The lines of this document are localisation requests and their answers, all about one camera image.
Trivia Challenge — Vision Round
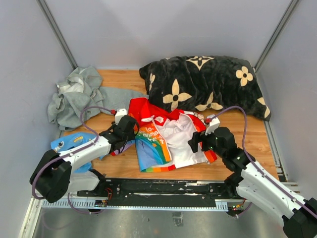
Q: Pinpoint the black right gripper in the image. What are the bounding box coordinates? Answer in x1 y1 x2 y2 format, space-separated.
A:
188 126 225 158

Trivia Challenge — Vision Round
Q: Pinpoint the rainbow white zip jacket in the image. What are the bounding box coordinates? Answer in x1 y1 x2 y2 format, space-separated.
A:
110 97 218 173

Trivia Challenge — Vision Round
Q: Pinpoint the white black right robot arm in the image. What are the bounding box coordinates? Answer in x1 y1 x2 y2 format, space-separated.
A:
188 127 317 238

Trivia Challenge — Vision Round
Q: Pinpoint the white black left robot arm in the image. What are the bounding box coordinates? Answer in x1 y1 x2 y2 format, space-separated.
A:
30 115 140 203

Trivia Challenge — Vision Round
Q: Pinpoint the grey zip hoodie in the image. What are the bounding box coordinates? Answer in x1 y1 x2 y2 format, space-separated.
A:
48 66 148 131

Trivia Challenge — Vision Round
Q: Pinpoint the black floral plush pillow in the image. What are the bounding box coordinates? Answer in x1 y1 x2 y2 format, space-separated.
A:
139 56 271 121

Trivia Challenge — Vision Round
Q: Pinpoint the blue cartoon print garment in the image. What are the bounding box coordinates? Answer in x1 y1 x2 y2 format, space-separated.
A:
51 132 109 173

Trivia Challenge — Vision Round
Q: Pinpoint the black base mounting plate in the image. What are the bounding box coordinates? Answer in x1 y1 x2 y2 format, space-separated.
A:
77 178 243 210

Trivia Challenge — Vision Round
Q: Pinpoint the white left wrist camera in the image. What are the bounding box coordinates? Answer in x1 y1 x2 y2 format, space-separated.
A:
111 109 127 124

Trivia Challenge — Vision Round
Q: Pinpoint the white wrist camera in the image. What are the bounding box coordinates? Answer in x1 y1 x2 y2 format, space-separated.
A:
111 109 127 124
205 114 220 135

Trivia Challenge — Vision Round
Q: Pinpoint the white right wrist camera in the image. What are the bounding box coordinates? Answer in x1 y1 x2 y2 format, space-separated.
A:
205 114 220 135

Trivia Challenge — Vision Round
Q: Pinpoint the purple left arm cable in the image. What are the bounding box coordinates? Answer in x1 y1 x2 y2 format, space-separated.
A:
31 106 117 200

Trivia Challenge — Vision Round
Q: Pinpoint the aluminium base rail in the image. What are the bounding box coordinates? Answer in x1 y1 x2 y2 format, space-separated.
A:
33 177 304 212

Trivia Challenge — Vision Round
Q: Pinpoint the left grey metal frame post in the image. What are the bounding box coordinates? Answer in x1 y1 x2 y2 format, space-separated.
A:
36 0 78 69

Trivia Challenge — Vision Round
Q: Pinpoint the grey metal frame post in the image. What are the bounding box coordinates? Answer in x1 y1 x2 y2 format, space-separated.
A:
255 0 301 73
36 0 78 69

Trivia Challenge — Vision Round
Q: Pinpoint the right grey metal frame post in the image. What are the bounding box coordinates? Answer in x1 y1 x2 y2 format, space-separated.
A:
255 0 301 73

